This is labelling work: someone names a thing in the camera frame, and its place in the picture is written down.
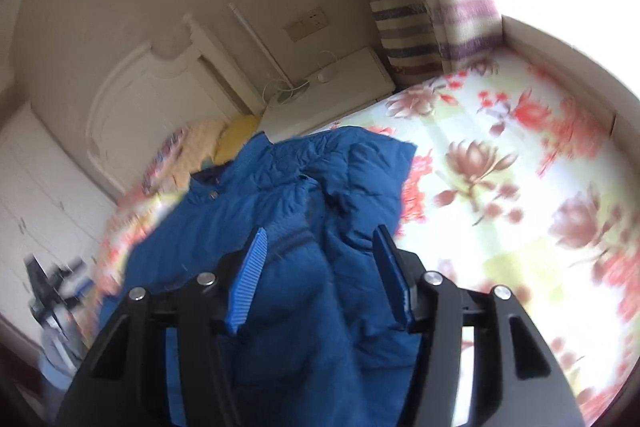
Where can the patterned pillow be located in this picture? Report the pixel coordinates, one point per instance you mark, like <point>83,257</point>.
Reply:
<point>160,162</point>

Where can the white wardrobe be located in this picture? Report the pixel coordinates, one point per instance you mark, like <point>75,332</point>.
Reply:
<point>40,207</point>

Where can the window sill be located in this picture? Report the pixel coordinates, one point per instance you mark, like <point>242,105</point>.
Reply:
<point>565,52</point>

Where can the yellow pillow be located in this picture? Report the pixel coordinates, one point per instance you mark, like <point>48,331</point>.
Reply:
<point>237,137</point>

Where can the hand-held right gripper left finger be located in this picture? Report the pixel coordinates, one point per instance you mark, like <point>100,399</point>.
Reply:
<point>247,282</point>

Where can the cream fluffy pillow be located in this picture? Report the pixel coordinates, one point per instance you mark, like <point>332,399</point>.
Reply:
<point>197,142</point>

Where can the white nightstand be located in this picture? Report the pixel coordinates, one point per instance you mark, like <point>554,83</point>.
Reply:
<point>345,92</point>

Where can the wall outlet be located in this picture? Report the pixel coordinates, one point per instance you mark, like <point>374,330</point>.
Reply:
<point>306,24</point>

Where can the white bed headboard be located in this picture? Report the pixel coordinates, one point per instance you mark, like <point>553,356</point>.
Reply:
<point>150,107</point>

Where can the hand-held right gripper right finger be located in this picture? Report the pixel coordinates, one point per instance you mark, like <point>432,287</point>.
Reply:
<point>395,279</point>

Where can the blue quilted jacket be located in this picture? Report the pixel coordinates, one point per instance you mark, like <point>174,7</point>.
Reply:
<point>300,207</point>

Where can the white desk lamp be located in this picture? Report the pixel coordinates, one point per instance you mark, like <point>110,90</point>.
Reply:
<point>260,47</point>

